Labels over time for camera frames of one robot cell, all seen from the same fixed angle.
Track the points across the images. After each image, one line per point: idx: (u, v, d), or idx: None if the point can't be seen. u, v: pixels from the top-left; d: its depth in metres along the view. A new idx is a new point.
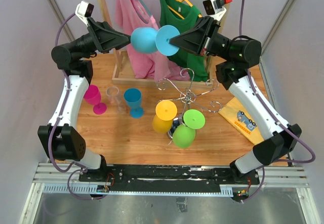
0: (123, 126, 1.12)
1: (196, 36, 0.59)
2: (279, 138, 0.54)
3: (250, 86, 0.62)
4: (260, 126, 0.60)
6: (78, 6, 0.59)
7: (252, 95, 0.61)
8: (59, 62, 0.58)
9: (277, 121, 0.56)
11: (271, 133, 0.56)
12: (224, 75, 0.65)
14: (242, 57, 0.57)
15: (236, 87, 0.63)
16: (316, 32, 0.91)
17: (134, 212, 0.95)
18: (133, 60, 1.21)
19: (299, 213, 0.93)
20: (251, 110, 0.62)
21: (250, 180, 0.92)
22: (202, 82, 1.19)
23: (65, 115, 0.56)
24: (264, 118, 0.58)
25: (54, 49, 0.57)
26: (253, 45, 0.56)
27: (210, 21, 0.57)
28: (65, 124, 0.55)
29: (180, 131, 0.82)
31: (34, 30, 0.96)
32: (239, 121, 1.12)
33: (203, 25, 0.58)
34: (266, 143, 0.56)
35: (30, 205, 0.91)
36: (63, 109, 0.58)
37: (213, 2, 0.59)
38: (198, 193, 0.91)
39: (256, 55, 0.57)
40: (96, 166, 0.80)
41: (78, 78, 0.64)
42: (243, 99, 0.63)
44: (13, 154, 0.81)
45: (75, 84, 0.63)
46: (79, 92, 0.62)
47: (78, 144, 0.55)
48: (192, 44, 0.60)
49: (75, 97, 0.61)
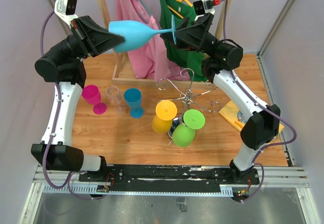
0: (123, 126, 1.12)
1: (196, 31, 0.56)
2: (259, 117, 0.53)
3: (231, 75, 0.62)
4: (244, 110, 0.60)
6: (57, 2, 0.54)
7: (233, 83, 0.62)
8: (46, 76, 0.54)
9: (256, 101, 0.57)
11: (251, 113, 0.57)
12: (207, 70, 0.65)
14: (225, 61, 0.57)
15: (218, 78, 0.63)
16: (315, 33, 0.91)
17: (134, 212, 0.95)
18: (133, 60, 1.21)
19: (299, 213, 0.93)
20: (234, 96, 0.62)
21: (250, 180, 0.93)
22: (202, 82, 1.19)
23: (57, 132, 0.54)
24: (244, 101, 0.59)
25: (38, 62, 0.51)
26: (236, 51, 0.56)
27: (210, 17, 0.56)
28: (58, 142, 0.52)
29: (181, 131, 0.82)
31: (33, 30, 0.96)
32: (239, 120, 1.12)
33: (204, 20, 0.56)
34: (247, 125, 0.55)
35: (30, 205, 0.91)
36: (56, 125, 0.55)
37: (204, 2, 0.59)
38: (197, 193, 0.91)
39: (237, 60, 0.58)
40: (96, 168, 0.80)
41: (70, 86, 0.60)
42: (225, 87, 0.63)
44: (12, 153, 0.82)
45: (66, 93, 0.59)
46: (71, 102, 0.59)
47: (74, 157, 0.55)
48: (193, 38, 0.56)
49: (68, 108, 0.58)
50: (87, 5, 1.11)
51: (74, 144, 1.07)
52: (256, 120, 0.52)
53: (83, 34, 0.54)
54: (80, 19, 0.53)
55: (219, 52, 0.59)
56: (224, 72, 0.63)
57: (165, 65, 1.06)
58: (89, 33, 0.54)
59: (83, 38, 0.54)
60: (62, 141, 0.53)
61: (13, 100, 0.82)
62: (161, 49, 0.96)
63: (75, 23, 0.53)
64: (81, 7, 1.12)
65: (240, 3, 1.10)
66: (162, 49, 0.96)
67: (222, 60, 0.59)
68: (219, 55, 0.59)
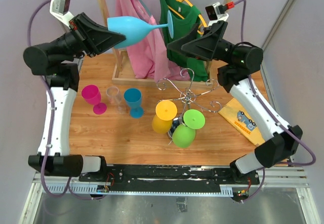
0: (123, 126, 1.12)
1: (207, 42, 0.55)
2: (280, 139, 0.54)
3: (251, 88, 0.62)
4: (262, 128, 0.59)
6: (52, 3, 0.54)
7: (252, 97, 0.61)
8: (35, 69, 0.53)
9: (277, 122, 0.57)
11: (272, 133, 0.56)
12: (225, 78, 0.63)
14: (243, 64, 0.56)
15: (237, 90, 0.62)
16: (316, 33, 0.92)
17: (134, 212, 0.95)
18: (133, 60, 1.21)
19: (299, 213, 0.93)
20: (251, 110, 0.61)
21: (250, 180, 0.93)
22: (202, 82, 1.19)
23: (54, 143, 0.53)
24: (264, 119, 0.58)
25: (27, 51, 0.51)
26: (255, 52, 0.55)
27: (224, 26, 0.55)
28: (55, 153, 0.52)
29: (181, 131, 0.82)
31: (33, 30, 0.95)
32: (239, 120, 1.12)
33: (217, 30, 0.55)
34: (267, 144, 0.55)
35: (30, 205, 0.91)
36: (51, 135, 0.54)
37: (215, 7, 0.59)
38: (198, 193, 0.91)
39: (257, 61, 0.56)
40: (96, 169, 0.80)
41: (63, 92, 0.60)
42: (243, 100, 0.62)
44: (12, 153, 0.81)
45: (59, 100, 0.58)
46: (65, 109, 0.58)
47: (73, 165, 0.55)
48: (205, 50, 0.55)
49: (62, 117, 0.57)
50: (87, 5, 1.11)
51: (74, 144, 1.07)
52: (277, 142, 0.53)
53: (83, 34, 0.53)
54: (79, 19, 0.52)
55: (237, 58, 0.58)
56: (242, 84, 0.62)
57: (165, 66, 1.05)
58: (88, 33, 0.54)
59: (83, 38, 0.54)
60: (59, 153, 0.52)
61: (13, 99, 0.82)
62: (161, 50, 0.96)
63: (75, 23, 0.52)
64: (81, 7, 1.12)
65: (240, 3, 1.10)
66: (162, 49, 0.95)
67: (240, 63, 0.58)
68: (237, 60, 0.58)
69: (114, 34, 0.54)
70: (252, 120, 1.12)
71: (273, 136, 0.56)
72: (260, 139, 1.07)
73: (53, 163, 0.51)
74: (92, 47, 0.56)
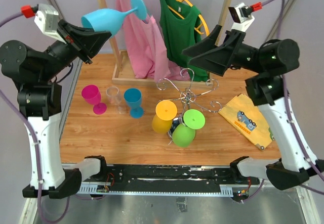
0: (123, 126, 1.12)
1: (220, 55, 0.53)
2: (305, 177, 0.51)
3: (286, 110, 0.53)
4: (286, 157, 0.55)
6: (44, 23, 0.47)
7: (286, 122, 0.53)
8: (6, 64, 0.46)
9: (308, 158, 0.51)
11: (297, 168, 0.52)
12: (256, 88, 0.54)
14: (276, 59, 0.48)
15: (270, 110, 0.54)
16: (316, 33, 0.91)
17: (134, 212, 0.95)
18: (133, 60, 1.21)
19: (299, 212, 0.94)
20: (279, 135, 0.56)
21: (250, 180, 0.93)
22: (202, 82, 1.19)
23: (46, 178, 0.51)
24: (293, 151, 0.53)
25: (7, 44, 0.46)
26: (289, 44, 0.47)
27: (240, 38, 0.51)
28: (50, 187, 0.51)
29: (181, 131, 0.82)
31: (33, 30, 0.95)
32: (239, 120, 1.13)
33: (231, 43, 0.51)
34: (288, 175, 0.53)
35: (30, 205, 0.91)
36: (41, 169, 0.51)
37: (238, 9, 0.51)
38: (197, 193, 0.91)
39: (293, 57, 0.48)
40: (96, 171, 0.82)
41: (43, 122, 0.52)
42: (274, 122, 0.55)
44: (12, 154, 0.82)
45: (41, 132, 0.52)
46: (49, 139, 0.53)
47: (71, 186, 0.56)
48: (216, 65, 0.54)
49: (48, 149, 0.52)
50: (86, 5, 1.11)
51: (74, 144, 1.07)
52: (301, 180, 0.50)
53: (76, 43, 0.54)
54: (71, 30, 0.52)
55: (266, 60, 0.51)
56: (278, 104, 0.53)
57: (165, 66, 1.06)
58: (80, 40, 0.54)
59: (79, 49, 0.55)
60: (53, 186, 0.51)
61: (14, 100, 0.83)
62: (161, 49, 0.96)
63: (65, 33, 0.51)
64: (81, 7, 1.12)
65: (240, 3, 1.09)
66: (162, 49, 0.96)
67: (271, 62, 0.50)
68: (269, 60, 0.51)
69: (100, 32, 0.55)
70: (252, 120, 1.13)
71: (297, 171, 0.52)
72: (260, 139, 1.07)
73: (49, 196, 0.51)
74: (87, 53, 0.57)
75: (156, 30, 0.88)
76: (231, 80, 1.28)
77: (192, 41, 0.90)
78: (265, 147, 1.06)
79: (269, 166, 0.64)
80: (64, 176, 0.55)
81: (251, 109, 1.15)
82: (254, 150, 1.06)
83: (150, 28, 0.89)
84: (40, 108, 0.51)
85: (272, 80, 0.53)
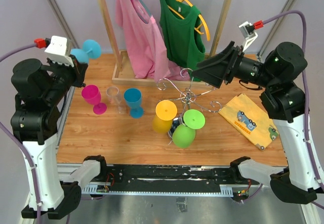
0: (123, 126, 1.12)
1: (218, 70, 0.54)
2: (314, 196, 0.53)
3: (304, 129, 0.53)
4: (295, 174, 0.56)
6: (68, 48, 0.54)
7: (302, 141, 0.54)
8: (16, 75, 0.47)
9: (318, 178, 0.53)
11: (306, 188, 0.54)
12: (272, 99, 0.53)
14: (279, 61, 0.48)
15: (287, 127, 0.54)
16: (317, 34, 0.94)
17: (134, 212, 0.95)
18: (133, 60, 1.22)
19: (299, 213, 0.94)
20: (291, 152, 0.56)
21: (250, 180, 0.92)
22: (202, 82, 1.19)
23: (45, 200, 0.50)
24: (305, 171, 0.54)
25: (21, 62, 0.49)
26: (287, 46, 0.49)
27: (234, 52, 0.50)
28: (49, 209, 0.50)
29: (180, 131, 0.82)
31: (33, 30, 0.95)
32: (239, 120, 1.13)
33: (226, 57, 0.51)
34: (295, 192, 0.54)
35: None
36: (39, 190, 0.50)
37: (241, 27, 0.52)
38: (197, 193, 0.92)
39: (297, 56, 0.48)
40: (97, 172, 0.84)
41: (38, 146, 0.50)
42: (289, 139, 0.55)
44: (12, 154, 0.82)
45: (37, 157, 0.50)
46: (47, 162, 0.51)
47: (71, 204, 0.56)
48: (213, 77, 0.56)
49: (46, 171, 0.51)
50: (87, 5, 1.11)
51: (74, 144, 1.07)
52: (309, 200, 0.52)
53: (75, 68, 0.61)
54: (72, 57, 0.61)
55: (273, 67, 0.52)
56: (296, 123, 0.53)
57: (165, 66, 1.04)
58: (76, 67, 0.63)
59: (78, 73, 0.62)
60: (52, 208, 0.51)
61: None
62: (161, 50, 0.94)
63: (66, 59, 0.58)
64: (81, 7, 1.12)
65: (240, 4, 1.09)
66: (162, 49, 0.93)
67: (278, 66, 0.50)
68: (276, 66, 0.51)
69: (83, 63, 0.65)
70: (252, 120, 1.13)
71: (306, 190, 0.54)
72: (260, 139, 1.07)
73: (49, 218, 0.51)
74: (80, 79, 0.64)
75: (156, 30, 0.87)
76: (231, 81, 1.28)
77: (192, 41, 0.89)
78: (265, 147, 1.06)
79: (273, 176, 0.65)
80: (63, 194, 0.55)
81: (251, 109, 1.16)
82: (254, 150, 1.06)
83: (150, 28, 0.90)
84: (35, 133, 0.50)
85: (290, 94, 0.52)
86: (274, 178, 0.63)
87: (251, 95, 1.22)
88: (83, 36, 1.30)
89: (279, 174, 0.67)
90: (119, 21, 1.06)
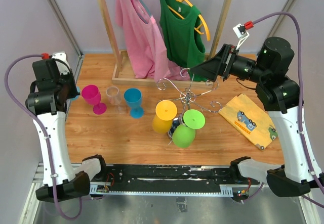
0: (122, 126, 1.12)
1: (213, 65, 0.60)
2: (307, 189, 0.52)
3: (298, 121, 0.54)
4: (290, 166, 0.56)
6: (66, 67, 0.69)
7: (296, 132, 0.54)
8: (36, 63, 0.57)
9: (312, 170, 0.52)
11: (299, 179, 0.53)
12: (265, 90, 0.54)
14: (268, 52, 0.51)
15: (281, 117, 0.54)
16: (317, 35, 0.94)
17: (134, 212, 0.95)
18: (133, 60, 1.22)
19: (300, 213, 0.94)
20: (286, 143, 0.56)
21: (250, 180, 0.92)
22: (202, 82, 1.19)
23: (59, 172, 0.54)
24: (298, 162, 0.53)
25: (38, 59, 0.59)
26: (276, 40, 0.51)
27: (225, 48, 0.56)
28: (64, 181, 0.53)
29: (181, 131, 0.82)
31: (33, 30, 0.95)
32: (239, 120, 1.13)
33: (218, 53, 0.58)
34: (289, 183, 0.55)
35: (30, 205, 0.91)
36: (53, 163, 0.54)
37: (235, 28, 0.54)
38: (197, 193, 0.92)
39: (285, 47, 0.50)
40: (98, 169, 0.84)
41: (52, 118, 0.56)
42: (283, 131, 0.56)
44: (12, 154, 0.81)
45: (51, 126, 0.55)
46: (59, 135, 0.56)
47: (83, 186, 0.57)
48: (209, 73, 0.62)
49: (59, 143, 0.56)
50: (87, 5, 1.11)
51: (73, 144, 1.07)
52: (301, 192, 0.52)
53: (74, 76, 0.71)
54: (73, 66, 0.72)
55: (264, 60, 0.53)
56: (290, 115, 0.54)
57: (164, 66, 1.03)
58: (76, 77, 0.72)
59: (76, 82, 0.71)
60: (67, 179, 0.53)
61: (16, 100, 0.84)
62: (161, 49, 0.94)
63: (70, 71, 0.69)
64: (81, 7, 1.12)
65: (239, 4, 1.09)
66: (162, 49, 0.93)
67: (268, 57, 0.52)
68: (267, 59, 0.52)
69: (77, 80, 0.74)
70: (252, 120, 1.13)
71: (299, 182, 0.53)
72: (260, 139, 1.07)
73: (64, 190, 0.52)
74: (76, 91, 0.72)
75: (155, 30, 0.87)
76: (231, 81, 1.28)
77: (192, 40, 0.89)
78: (265, 147, 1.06)
79: (270, 171, 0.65)
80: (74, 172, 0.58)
81: (251, 109, 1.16)
82: (254, 150, 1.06)
83: (150, 28, 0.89)
84: (48, 107, 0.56)
85: (285, 86, 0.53)
86: (272, 173, 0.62)
87: (251, 95, 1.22)
88: (84, 36, 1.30)
89: (276, 169, 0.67)
90: (119, 21, 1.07)
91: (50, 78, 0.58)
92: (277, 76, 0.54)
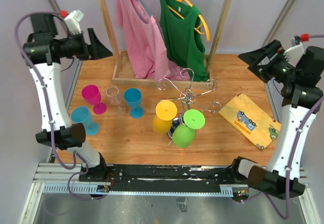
0: (122, 126, 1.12)
1: (258, 54, 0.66)
2: (273, 179, 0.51)
3: (302, 120, 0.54)
4: (273, 156, 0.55)
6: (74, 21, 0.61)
7: (294, 129, 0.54)
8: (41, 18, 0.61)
9: (288, 166, 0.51)
11: (273, 169, 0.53)
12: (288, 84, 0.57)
14: (307, 54, 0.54)
15: (288, 110, 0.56)
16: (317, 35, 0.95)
17: (134, 212, 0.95)
18: (133, 60, 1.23)
19: (299, 212, 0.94)
20: (280, 136, 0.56)
21: None
22: (202, 82, 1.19)
23: (56, 118, 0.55)
24: (280, 154, 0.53)
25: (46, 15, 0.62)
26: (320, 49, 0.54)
27: (274, 42, 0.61)
28: (61, 127, 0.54)
29: (180, 131, 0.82)
31: None
32: (239, 121, 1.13)
33: (267, 45, 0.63)
34: (261, 171, 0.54)
35: (30, 205, 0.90)
36: (51, 111, 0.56)
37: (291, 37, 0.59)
38: (198, 193, 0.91)
39: None
40: (96, 162, 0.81)
41: (48, 69, 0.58)
42: (284, 124, 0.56)
44: (12, 154, 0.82)
45: (47, 76, 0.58)
46: (55, 85, 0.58)
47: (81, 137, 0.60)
48: (251, 59, 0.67)
49: (55, 90, 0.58)
50: (87, 5, 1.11)
51: None
52: (267, 178, 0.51)
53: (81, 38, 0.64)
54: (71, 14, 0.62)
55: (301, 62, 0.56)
56: (294, 112, 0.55)
57: (165, 65, 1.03)
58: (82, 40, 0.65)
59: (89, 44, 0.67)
60: (64, 126, 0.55)
61: (16, 100, 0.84)
62: (161, 50, 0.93)
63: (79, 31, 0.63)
64: (80, 7, 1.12)
65: (239, 4, 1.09)
66: (162, 49, 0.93)
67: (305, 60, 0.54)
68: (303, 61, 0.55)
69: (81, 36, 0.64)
70: (252, 120, 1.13)
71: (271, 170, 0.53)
72: (260, 139, 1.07)
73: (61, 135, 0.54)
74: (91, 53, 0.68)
75: (155, 30, 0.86)
76: (231, 81, 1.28)
77: (192, 41, 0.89)
78: (265, 147, 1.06)
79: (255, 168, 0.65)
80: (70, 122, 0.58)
81: (252, 109, 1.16)
82: (254, 150, 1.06)
83: (150, 28, 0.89)
84: (43, 57, 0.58)
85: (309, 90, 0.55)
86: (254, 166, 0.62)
87: (251, 95, 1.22)
88: None
89: None
90: (119, 21, 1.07)
91: (48, 31, 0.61)
92: (306, 81, 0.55)
